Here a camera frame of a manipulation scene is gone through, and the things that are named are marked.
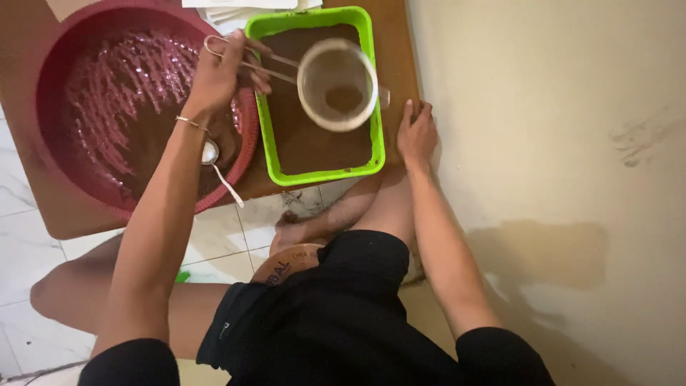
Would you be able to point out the person's left leg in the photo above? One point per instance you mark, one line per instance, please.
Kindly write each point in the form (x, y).
(69, 289)

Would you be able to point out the person's right fingers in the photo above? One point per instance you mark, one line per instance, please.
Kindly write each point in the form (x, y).
(418, 112)

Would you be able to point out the person's right hand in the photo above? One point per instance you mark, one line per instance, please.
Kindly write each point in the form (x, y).
(417, 142)

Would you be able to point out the maroon plastic basin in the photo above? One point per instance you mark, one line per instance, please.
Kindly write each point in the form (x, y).
(59, 86)

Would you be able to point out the person's left hand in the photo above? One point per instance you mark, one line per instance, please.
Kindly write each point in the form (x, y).
(217, 80)

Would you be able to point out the person's left fingers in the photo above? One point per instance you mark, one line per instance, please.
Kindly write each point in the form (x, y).
(256, 56)

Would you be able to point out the brown powder in basin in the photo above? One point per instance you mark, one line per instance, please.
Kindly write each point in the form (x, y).
(144, 153)

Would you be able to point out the person's right leg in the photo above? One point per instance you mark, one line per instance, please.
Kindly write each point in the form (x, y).
(375, 206)

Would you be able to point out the metal mesh sieve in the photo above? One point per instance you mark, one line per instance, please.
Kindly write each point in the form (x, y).
(332, 80)

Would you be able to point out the black shirt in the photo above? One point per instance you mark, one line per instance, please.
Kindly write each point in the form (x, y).
(134, 365)

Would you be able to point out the green plastic tray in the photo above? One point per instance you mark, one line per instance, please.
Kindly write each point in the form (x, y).
(266, 136)

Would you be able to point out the brown powder in tray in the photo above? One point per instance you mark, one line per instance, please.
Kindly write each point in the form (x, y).
(316, 153)

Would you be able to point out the round wooden stool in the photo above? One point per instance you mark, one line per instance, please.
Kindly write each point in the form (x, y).
(284, 264)

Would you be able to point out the black shorts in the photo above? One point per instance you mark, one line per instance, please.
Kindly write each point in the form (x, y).
(332, 321)

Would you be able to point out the metal spoon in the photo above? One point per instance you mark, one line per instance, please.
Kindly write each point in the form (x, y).
(209, 153)

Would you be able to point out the stack of white papers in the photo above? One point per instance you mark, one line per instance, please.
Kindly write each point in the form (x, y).
(228, 16)

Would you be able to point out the small green object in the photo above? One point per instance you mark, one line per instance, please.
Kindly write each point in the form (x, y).
(182, 277)

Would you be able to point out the person's leg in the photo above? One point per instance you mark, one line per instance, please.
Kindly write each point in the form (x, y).
(69, 289)
(375, 206)

